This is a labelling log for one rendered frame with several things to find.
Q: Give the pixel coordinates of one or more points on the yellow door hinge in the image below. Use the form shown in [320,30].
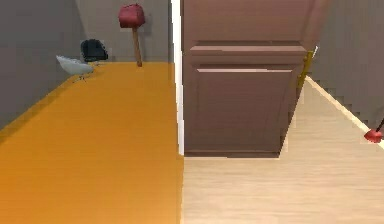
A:
[305,68]

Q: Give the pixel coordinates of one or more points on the brown panelled room door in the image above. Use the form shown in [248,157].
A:
[243,100]

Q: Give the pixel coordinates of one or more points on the red plunger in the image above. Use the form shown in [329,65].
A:
[373,136]

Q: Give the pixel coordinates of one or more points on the black chair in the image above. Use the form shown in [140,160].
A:
[93,50]

